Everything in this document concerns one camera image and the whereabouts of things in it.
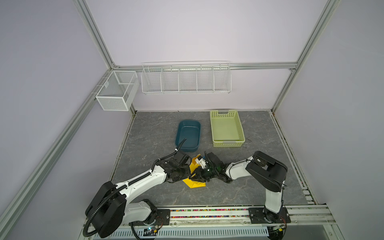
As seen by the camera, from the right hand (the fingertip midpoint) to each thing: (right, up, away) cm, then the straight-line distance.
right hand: (189, 180), depth 84 cm
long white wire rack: (-7, +63, +13) cm, 64 cm away
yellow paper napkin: (+1, -2, 0) cm, 2 cm away
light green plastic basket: (+26, +27, +24) cm, 45 cm away
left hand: (0, +3, -1) cm, 4 cm away
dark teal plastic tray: (-1, +28, +23) cm, 36 cm away
